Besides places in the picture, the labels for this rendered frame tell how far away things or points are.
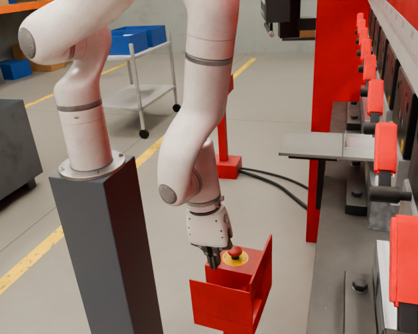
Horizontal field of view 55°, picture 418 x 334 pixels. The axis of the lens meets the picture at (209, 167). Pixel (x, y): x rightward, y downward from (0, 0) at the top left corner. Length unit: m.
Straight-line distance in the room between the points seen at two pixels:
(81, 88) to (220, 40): 0.48
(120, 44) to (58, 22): 3.12
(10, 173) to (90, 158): 2.21
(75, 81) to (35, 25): 0.16
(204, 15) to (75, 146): 0.58
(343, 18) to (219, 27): 1.34
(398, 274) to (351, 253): 0.70
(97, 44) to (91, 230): 0.52
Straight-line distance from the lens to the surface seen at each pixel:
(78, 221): 1.23
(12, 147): 3.32
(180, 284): 2.22
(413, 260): 0.31
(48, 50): 1.02
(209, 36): 0.72
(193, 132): 0.76
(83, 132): 1.11
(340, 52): 2.04
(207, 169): 0.84
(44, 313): 2.29
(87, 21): 0.96
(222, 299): 1.01
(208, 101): 0.76
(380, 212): 1.07
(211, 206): 0.88
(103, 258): 1.26
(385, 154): 0.48
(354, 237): 1.06
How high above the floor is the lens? 1.48
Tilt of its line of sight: 26 degrees down
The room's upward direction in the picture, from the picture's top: 4 degrees counter-clockwise
